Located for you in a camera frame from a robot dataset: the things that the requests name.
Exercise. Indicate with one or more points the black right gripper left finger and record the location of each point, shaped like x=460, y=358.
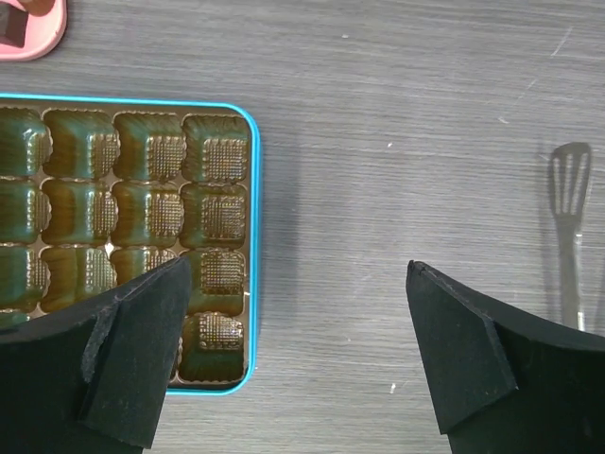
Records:
x=91, y=378

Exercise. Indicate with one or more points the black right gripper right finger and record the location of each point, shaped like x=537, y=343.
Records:
x=503, y=380

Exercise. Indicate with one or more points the stainless steel tongs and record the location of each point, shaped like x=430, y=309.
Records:
x=568, y=177

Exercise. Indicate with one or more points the gold plastic chocolate insert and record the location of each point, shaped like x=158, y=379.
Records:
x=142, y=198

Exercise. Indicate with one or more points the blue chocolate tin box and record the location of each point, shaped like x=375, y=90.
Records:
x=253, y=236

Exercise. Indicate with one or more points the dark chocolate piece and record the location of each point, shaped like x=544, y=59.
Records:
x=13, y=23

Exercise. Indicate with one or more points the pink tray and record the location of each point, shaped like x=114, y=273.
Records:
x=46, y=24

